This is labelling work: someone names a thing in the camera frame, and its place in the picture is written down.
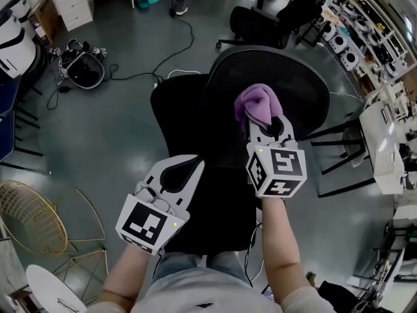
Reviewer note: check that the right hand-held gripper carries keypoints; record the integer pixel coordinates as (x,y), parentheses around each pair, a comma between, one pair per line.
(280,171)

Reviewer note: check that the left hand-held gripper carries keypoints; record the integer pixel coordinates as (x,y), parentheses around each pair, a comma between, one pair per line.
(140,225)

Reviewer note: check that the purple cloth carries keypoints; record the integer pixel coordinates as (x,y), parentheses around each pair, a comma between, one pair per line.
(257,103)

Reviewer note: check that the black mesh office chair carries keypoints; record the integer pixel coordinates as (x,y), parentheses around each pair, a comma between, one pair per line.
(283,73)

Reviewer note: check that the person's left forearm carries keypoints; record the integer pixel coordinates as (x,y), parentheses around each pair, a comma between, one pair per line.
(127,272)

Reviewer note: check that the person's right forearm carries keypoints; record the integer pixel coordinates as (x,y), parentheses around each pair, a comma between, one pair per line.
(280,240)

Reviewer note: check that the white power strip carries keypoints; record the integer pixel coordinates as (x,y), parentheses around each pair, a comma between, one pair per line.
(156,85)

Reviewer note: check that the person's blue jeans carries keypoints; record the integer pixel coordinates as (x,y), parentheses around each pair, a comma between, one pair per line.
(224,266)

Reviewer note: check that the row of white round appliances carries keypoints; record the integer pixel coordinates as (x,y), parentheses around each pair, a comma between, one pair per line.
(348,59)

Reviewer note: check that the person's white shirt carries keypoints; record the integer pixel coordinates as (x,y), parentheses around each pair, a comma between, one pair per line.
(195,295)

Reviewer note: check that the dark tablet screen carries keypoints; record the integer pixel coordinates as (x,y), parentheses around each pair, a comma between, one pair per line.
(268,293)

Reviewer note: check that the wooden storage shelf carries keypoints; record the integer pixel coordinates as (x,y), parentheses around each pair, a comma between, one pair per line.
(391,34)

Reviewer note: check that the black eyeglasses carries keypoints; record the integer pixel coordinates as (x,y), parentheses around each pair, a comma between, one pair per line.
(66,305)

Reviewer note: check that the white round side table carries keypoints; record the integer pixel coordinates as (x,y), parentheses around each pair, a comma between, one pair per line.
(45,285)

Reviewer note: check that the white drawer desk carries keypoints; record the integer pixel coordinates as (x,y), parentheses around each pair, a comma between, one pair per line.
(75,8)

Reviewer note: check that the large white black robot pod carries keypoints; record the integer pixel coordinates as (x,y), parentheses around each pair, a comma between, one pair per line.
(16,51)

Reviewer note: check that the cardboard box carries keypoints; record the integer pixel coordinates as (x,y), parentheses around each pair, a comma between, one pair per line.
(45,15)

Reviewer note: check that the small white black robot pod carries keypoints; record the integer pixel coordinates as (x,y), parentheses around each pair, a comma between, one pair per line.
(23,6)

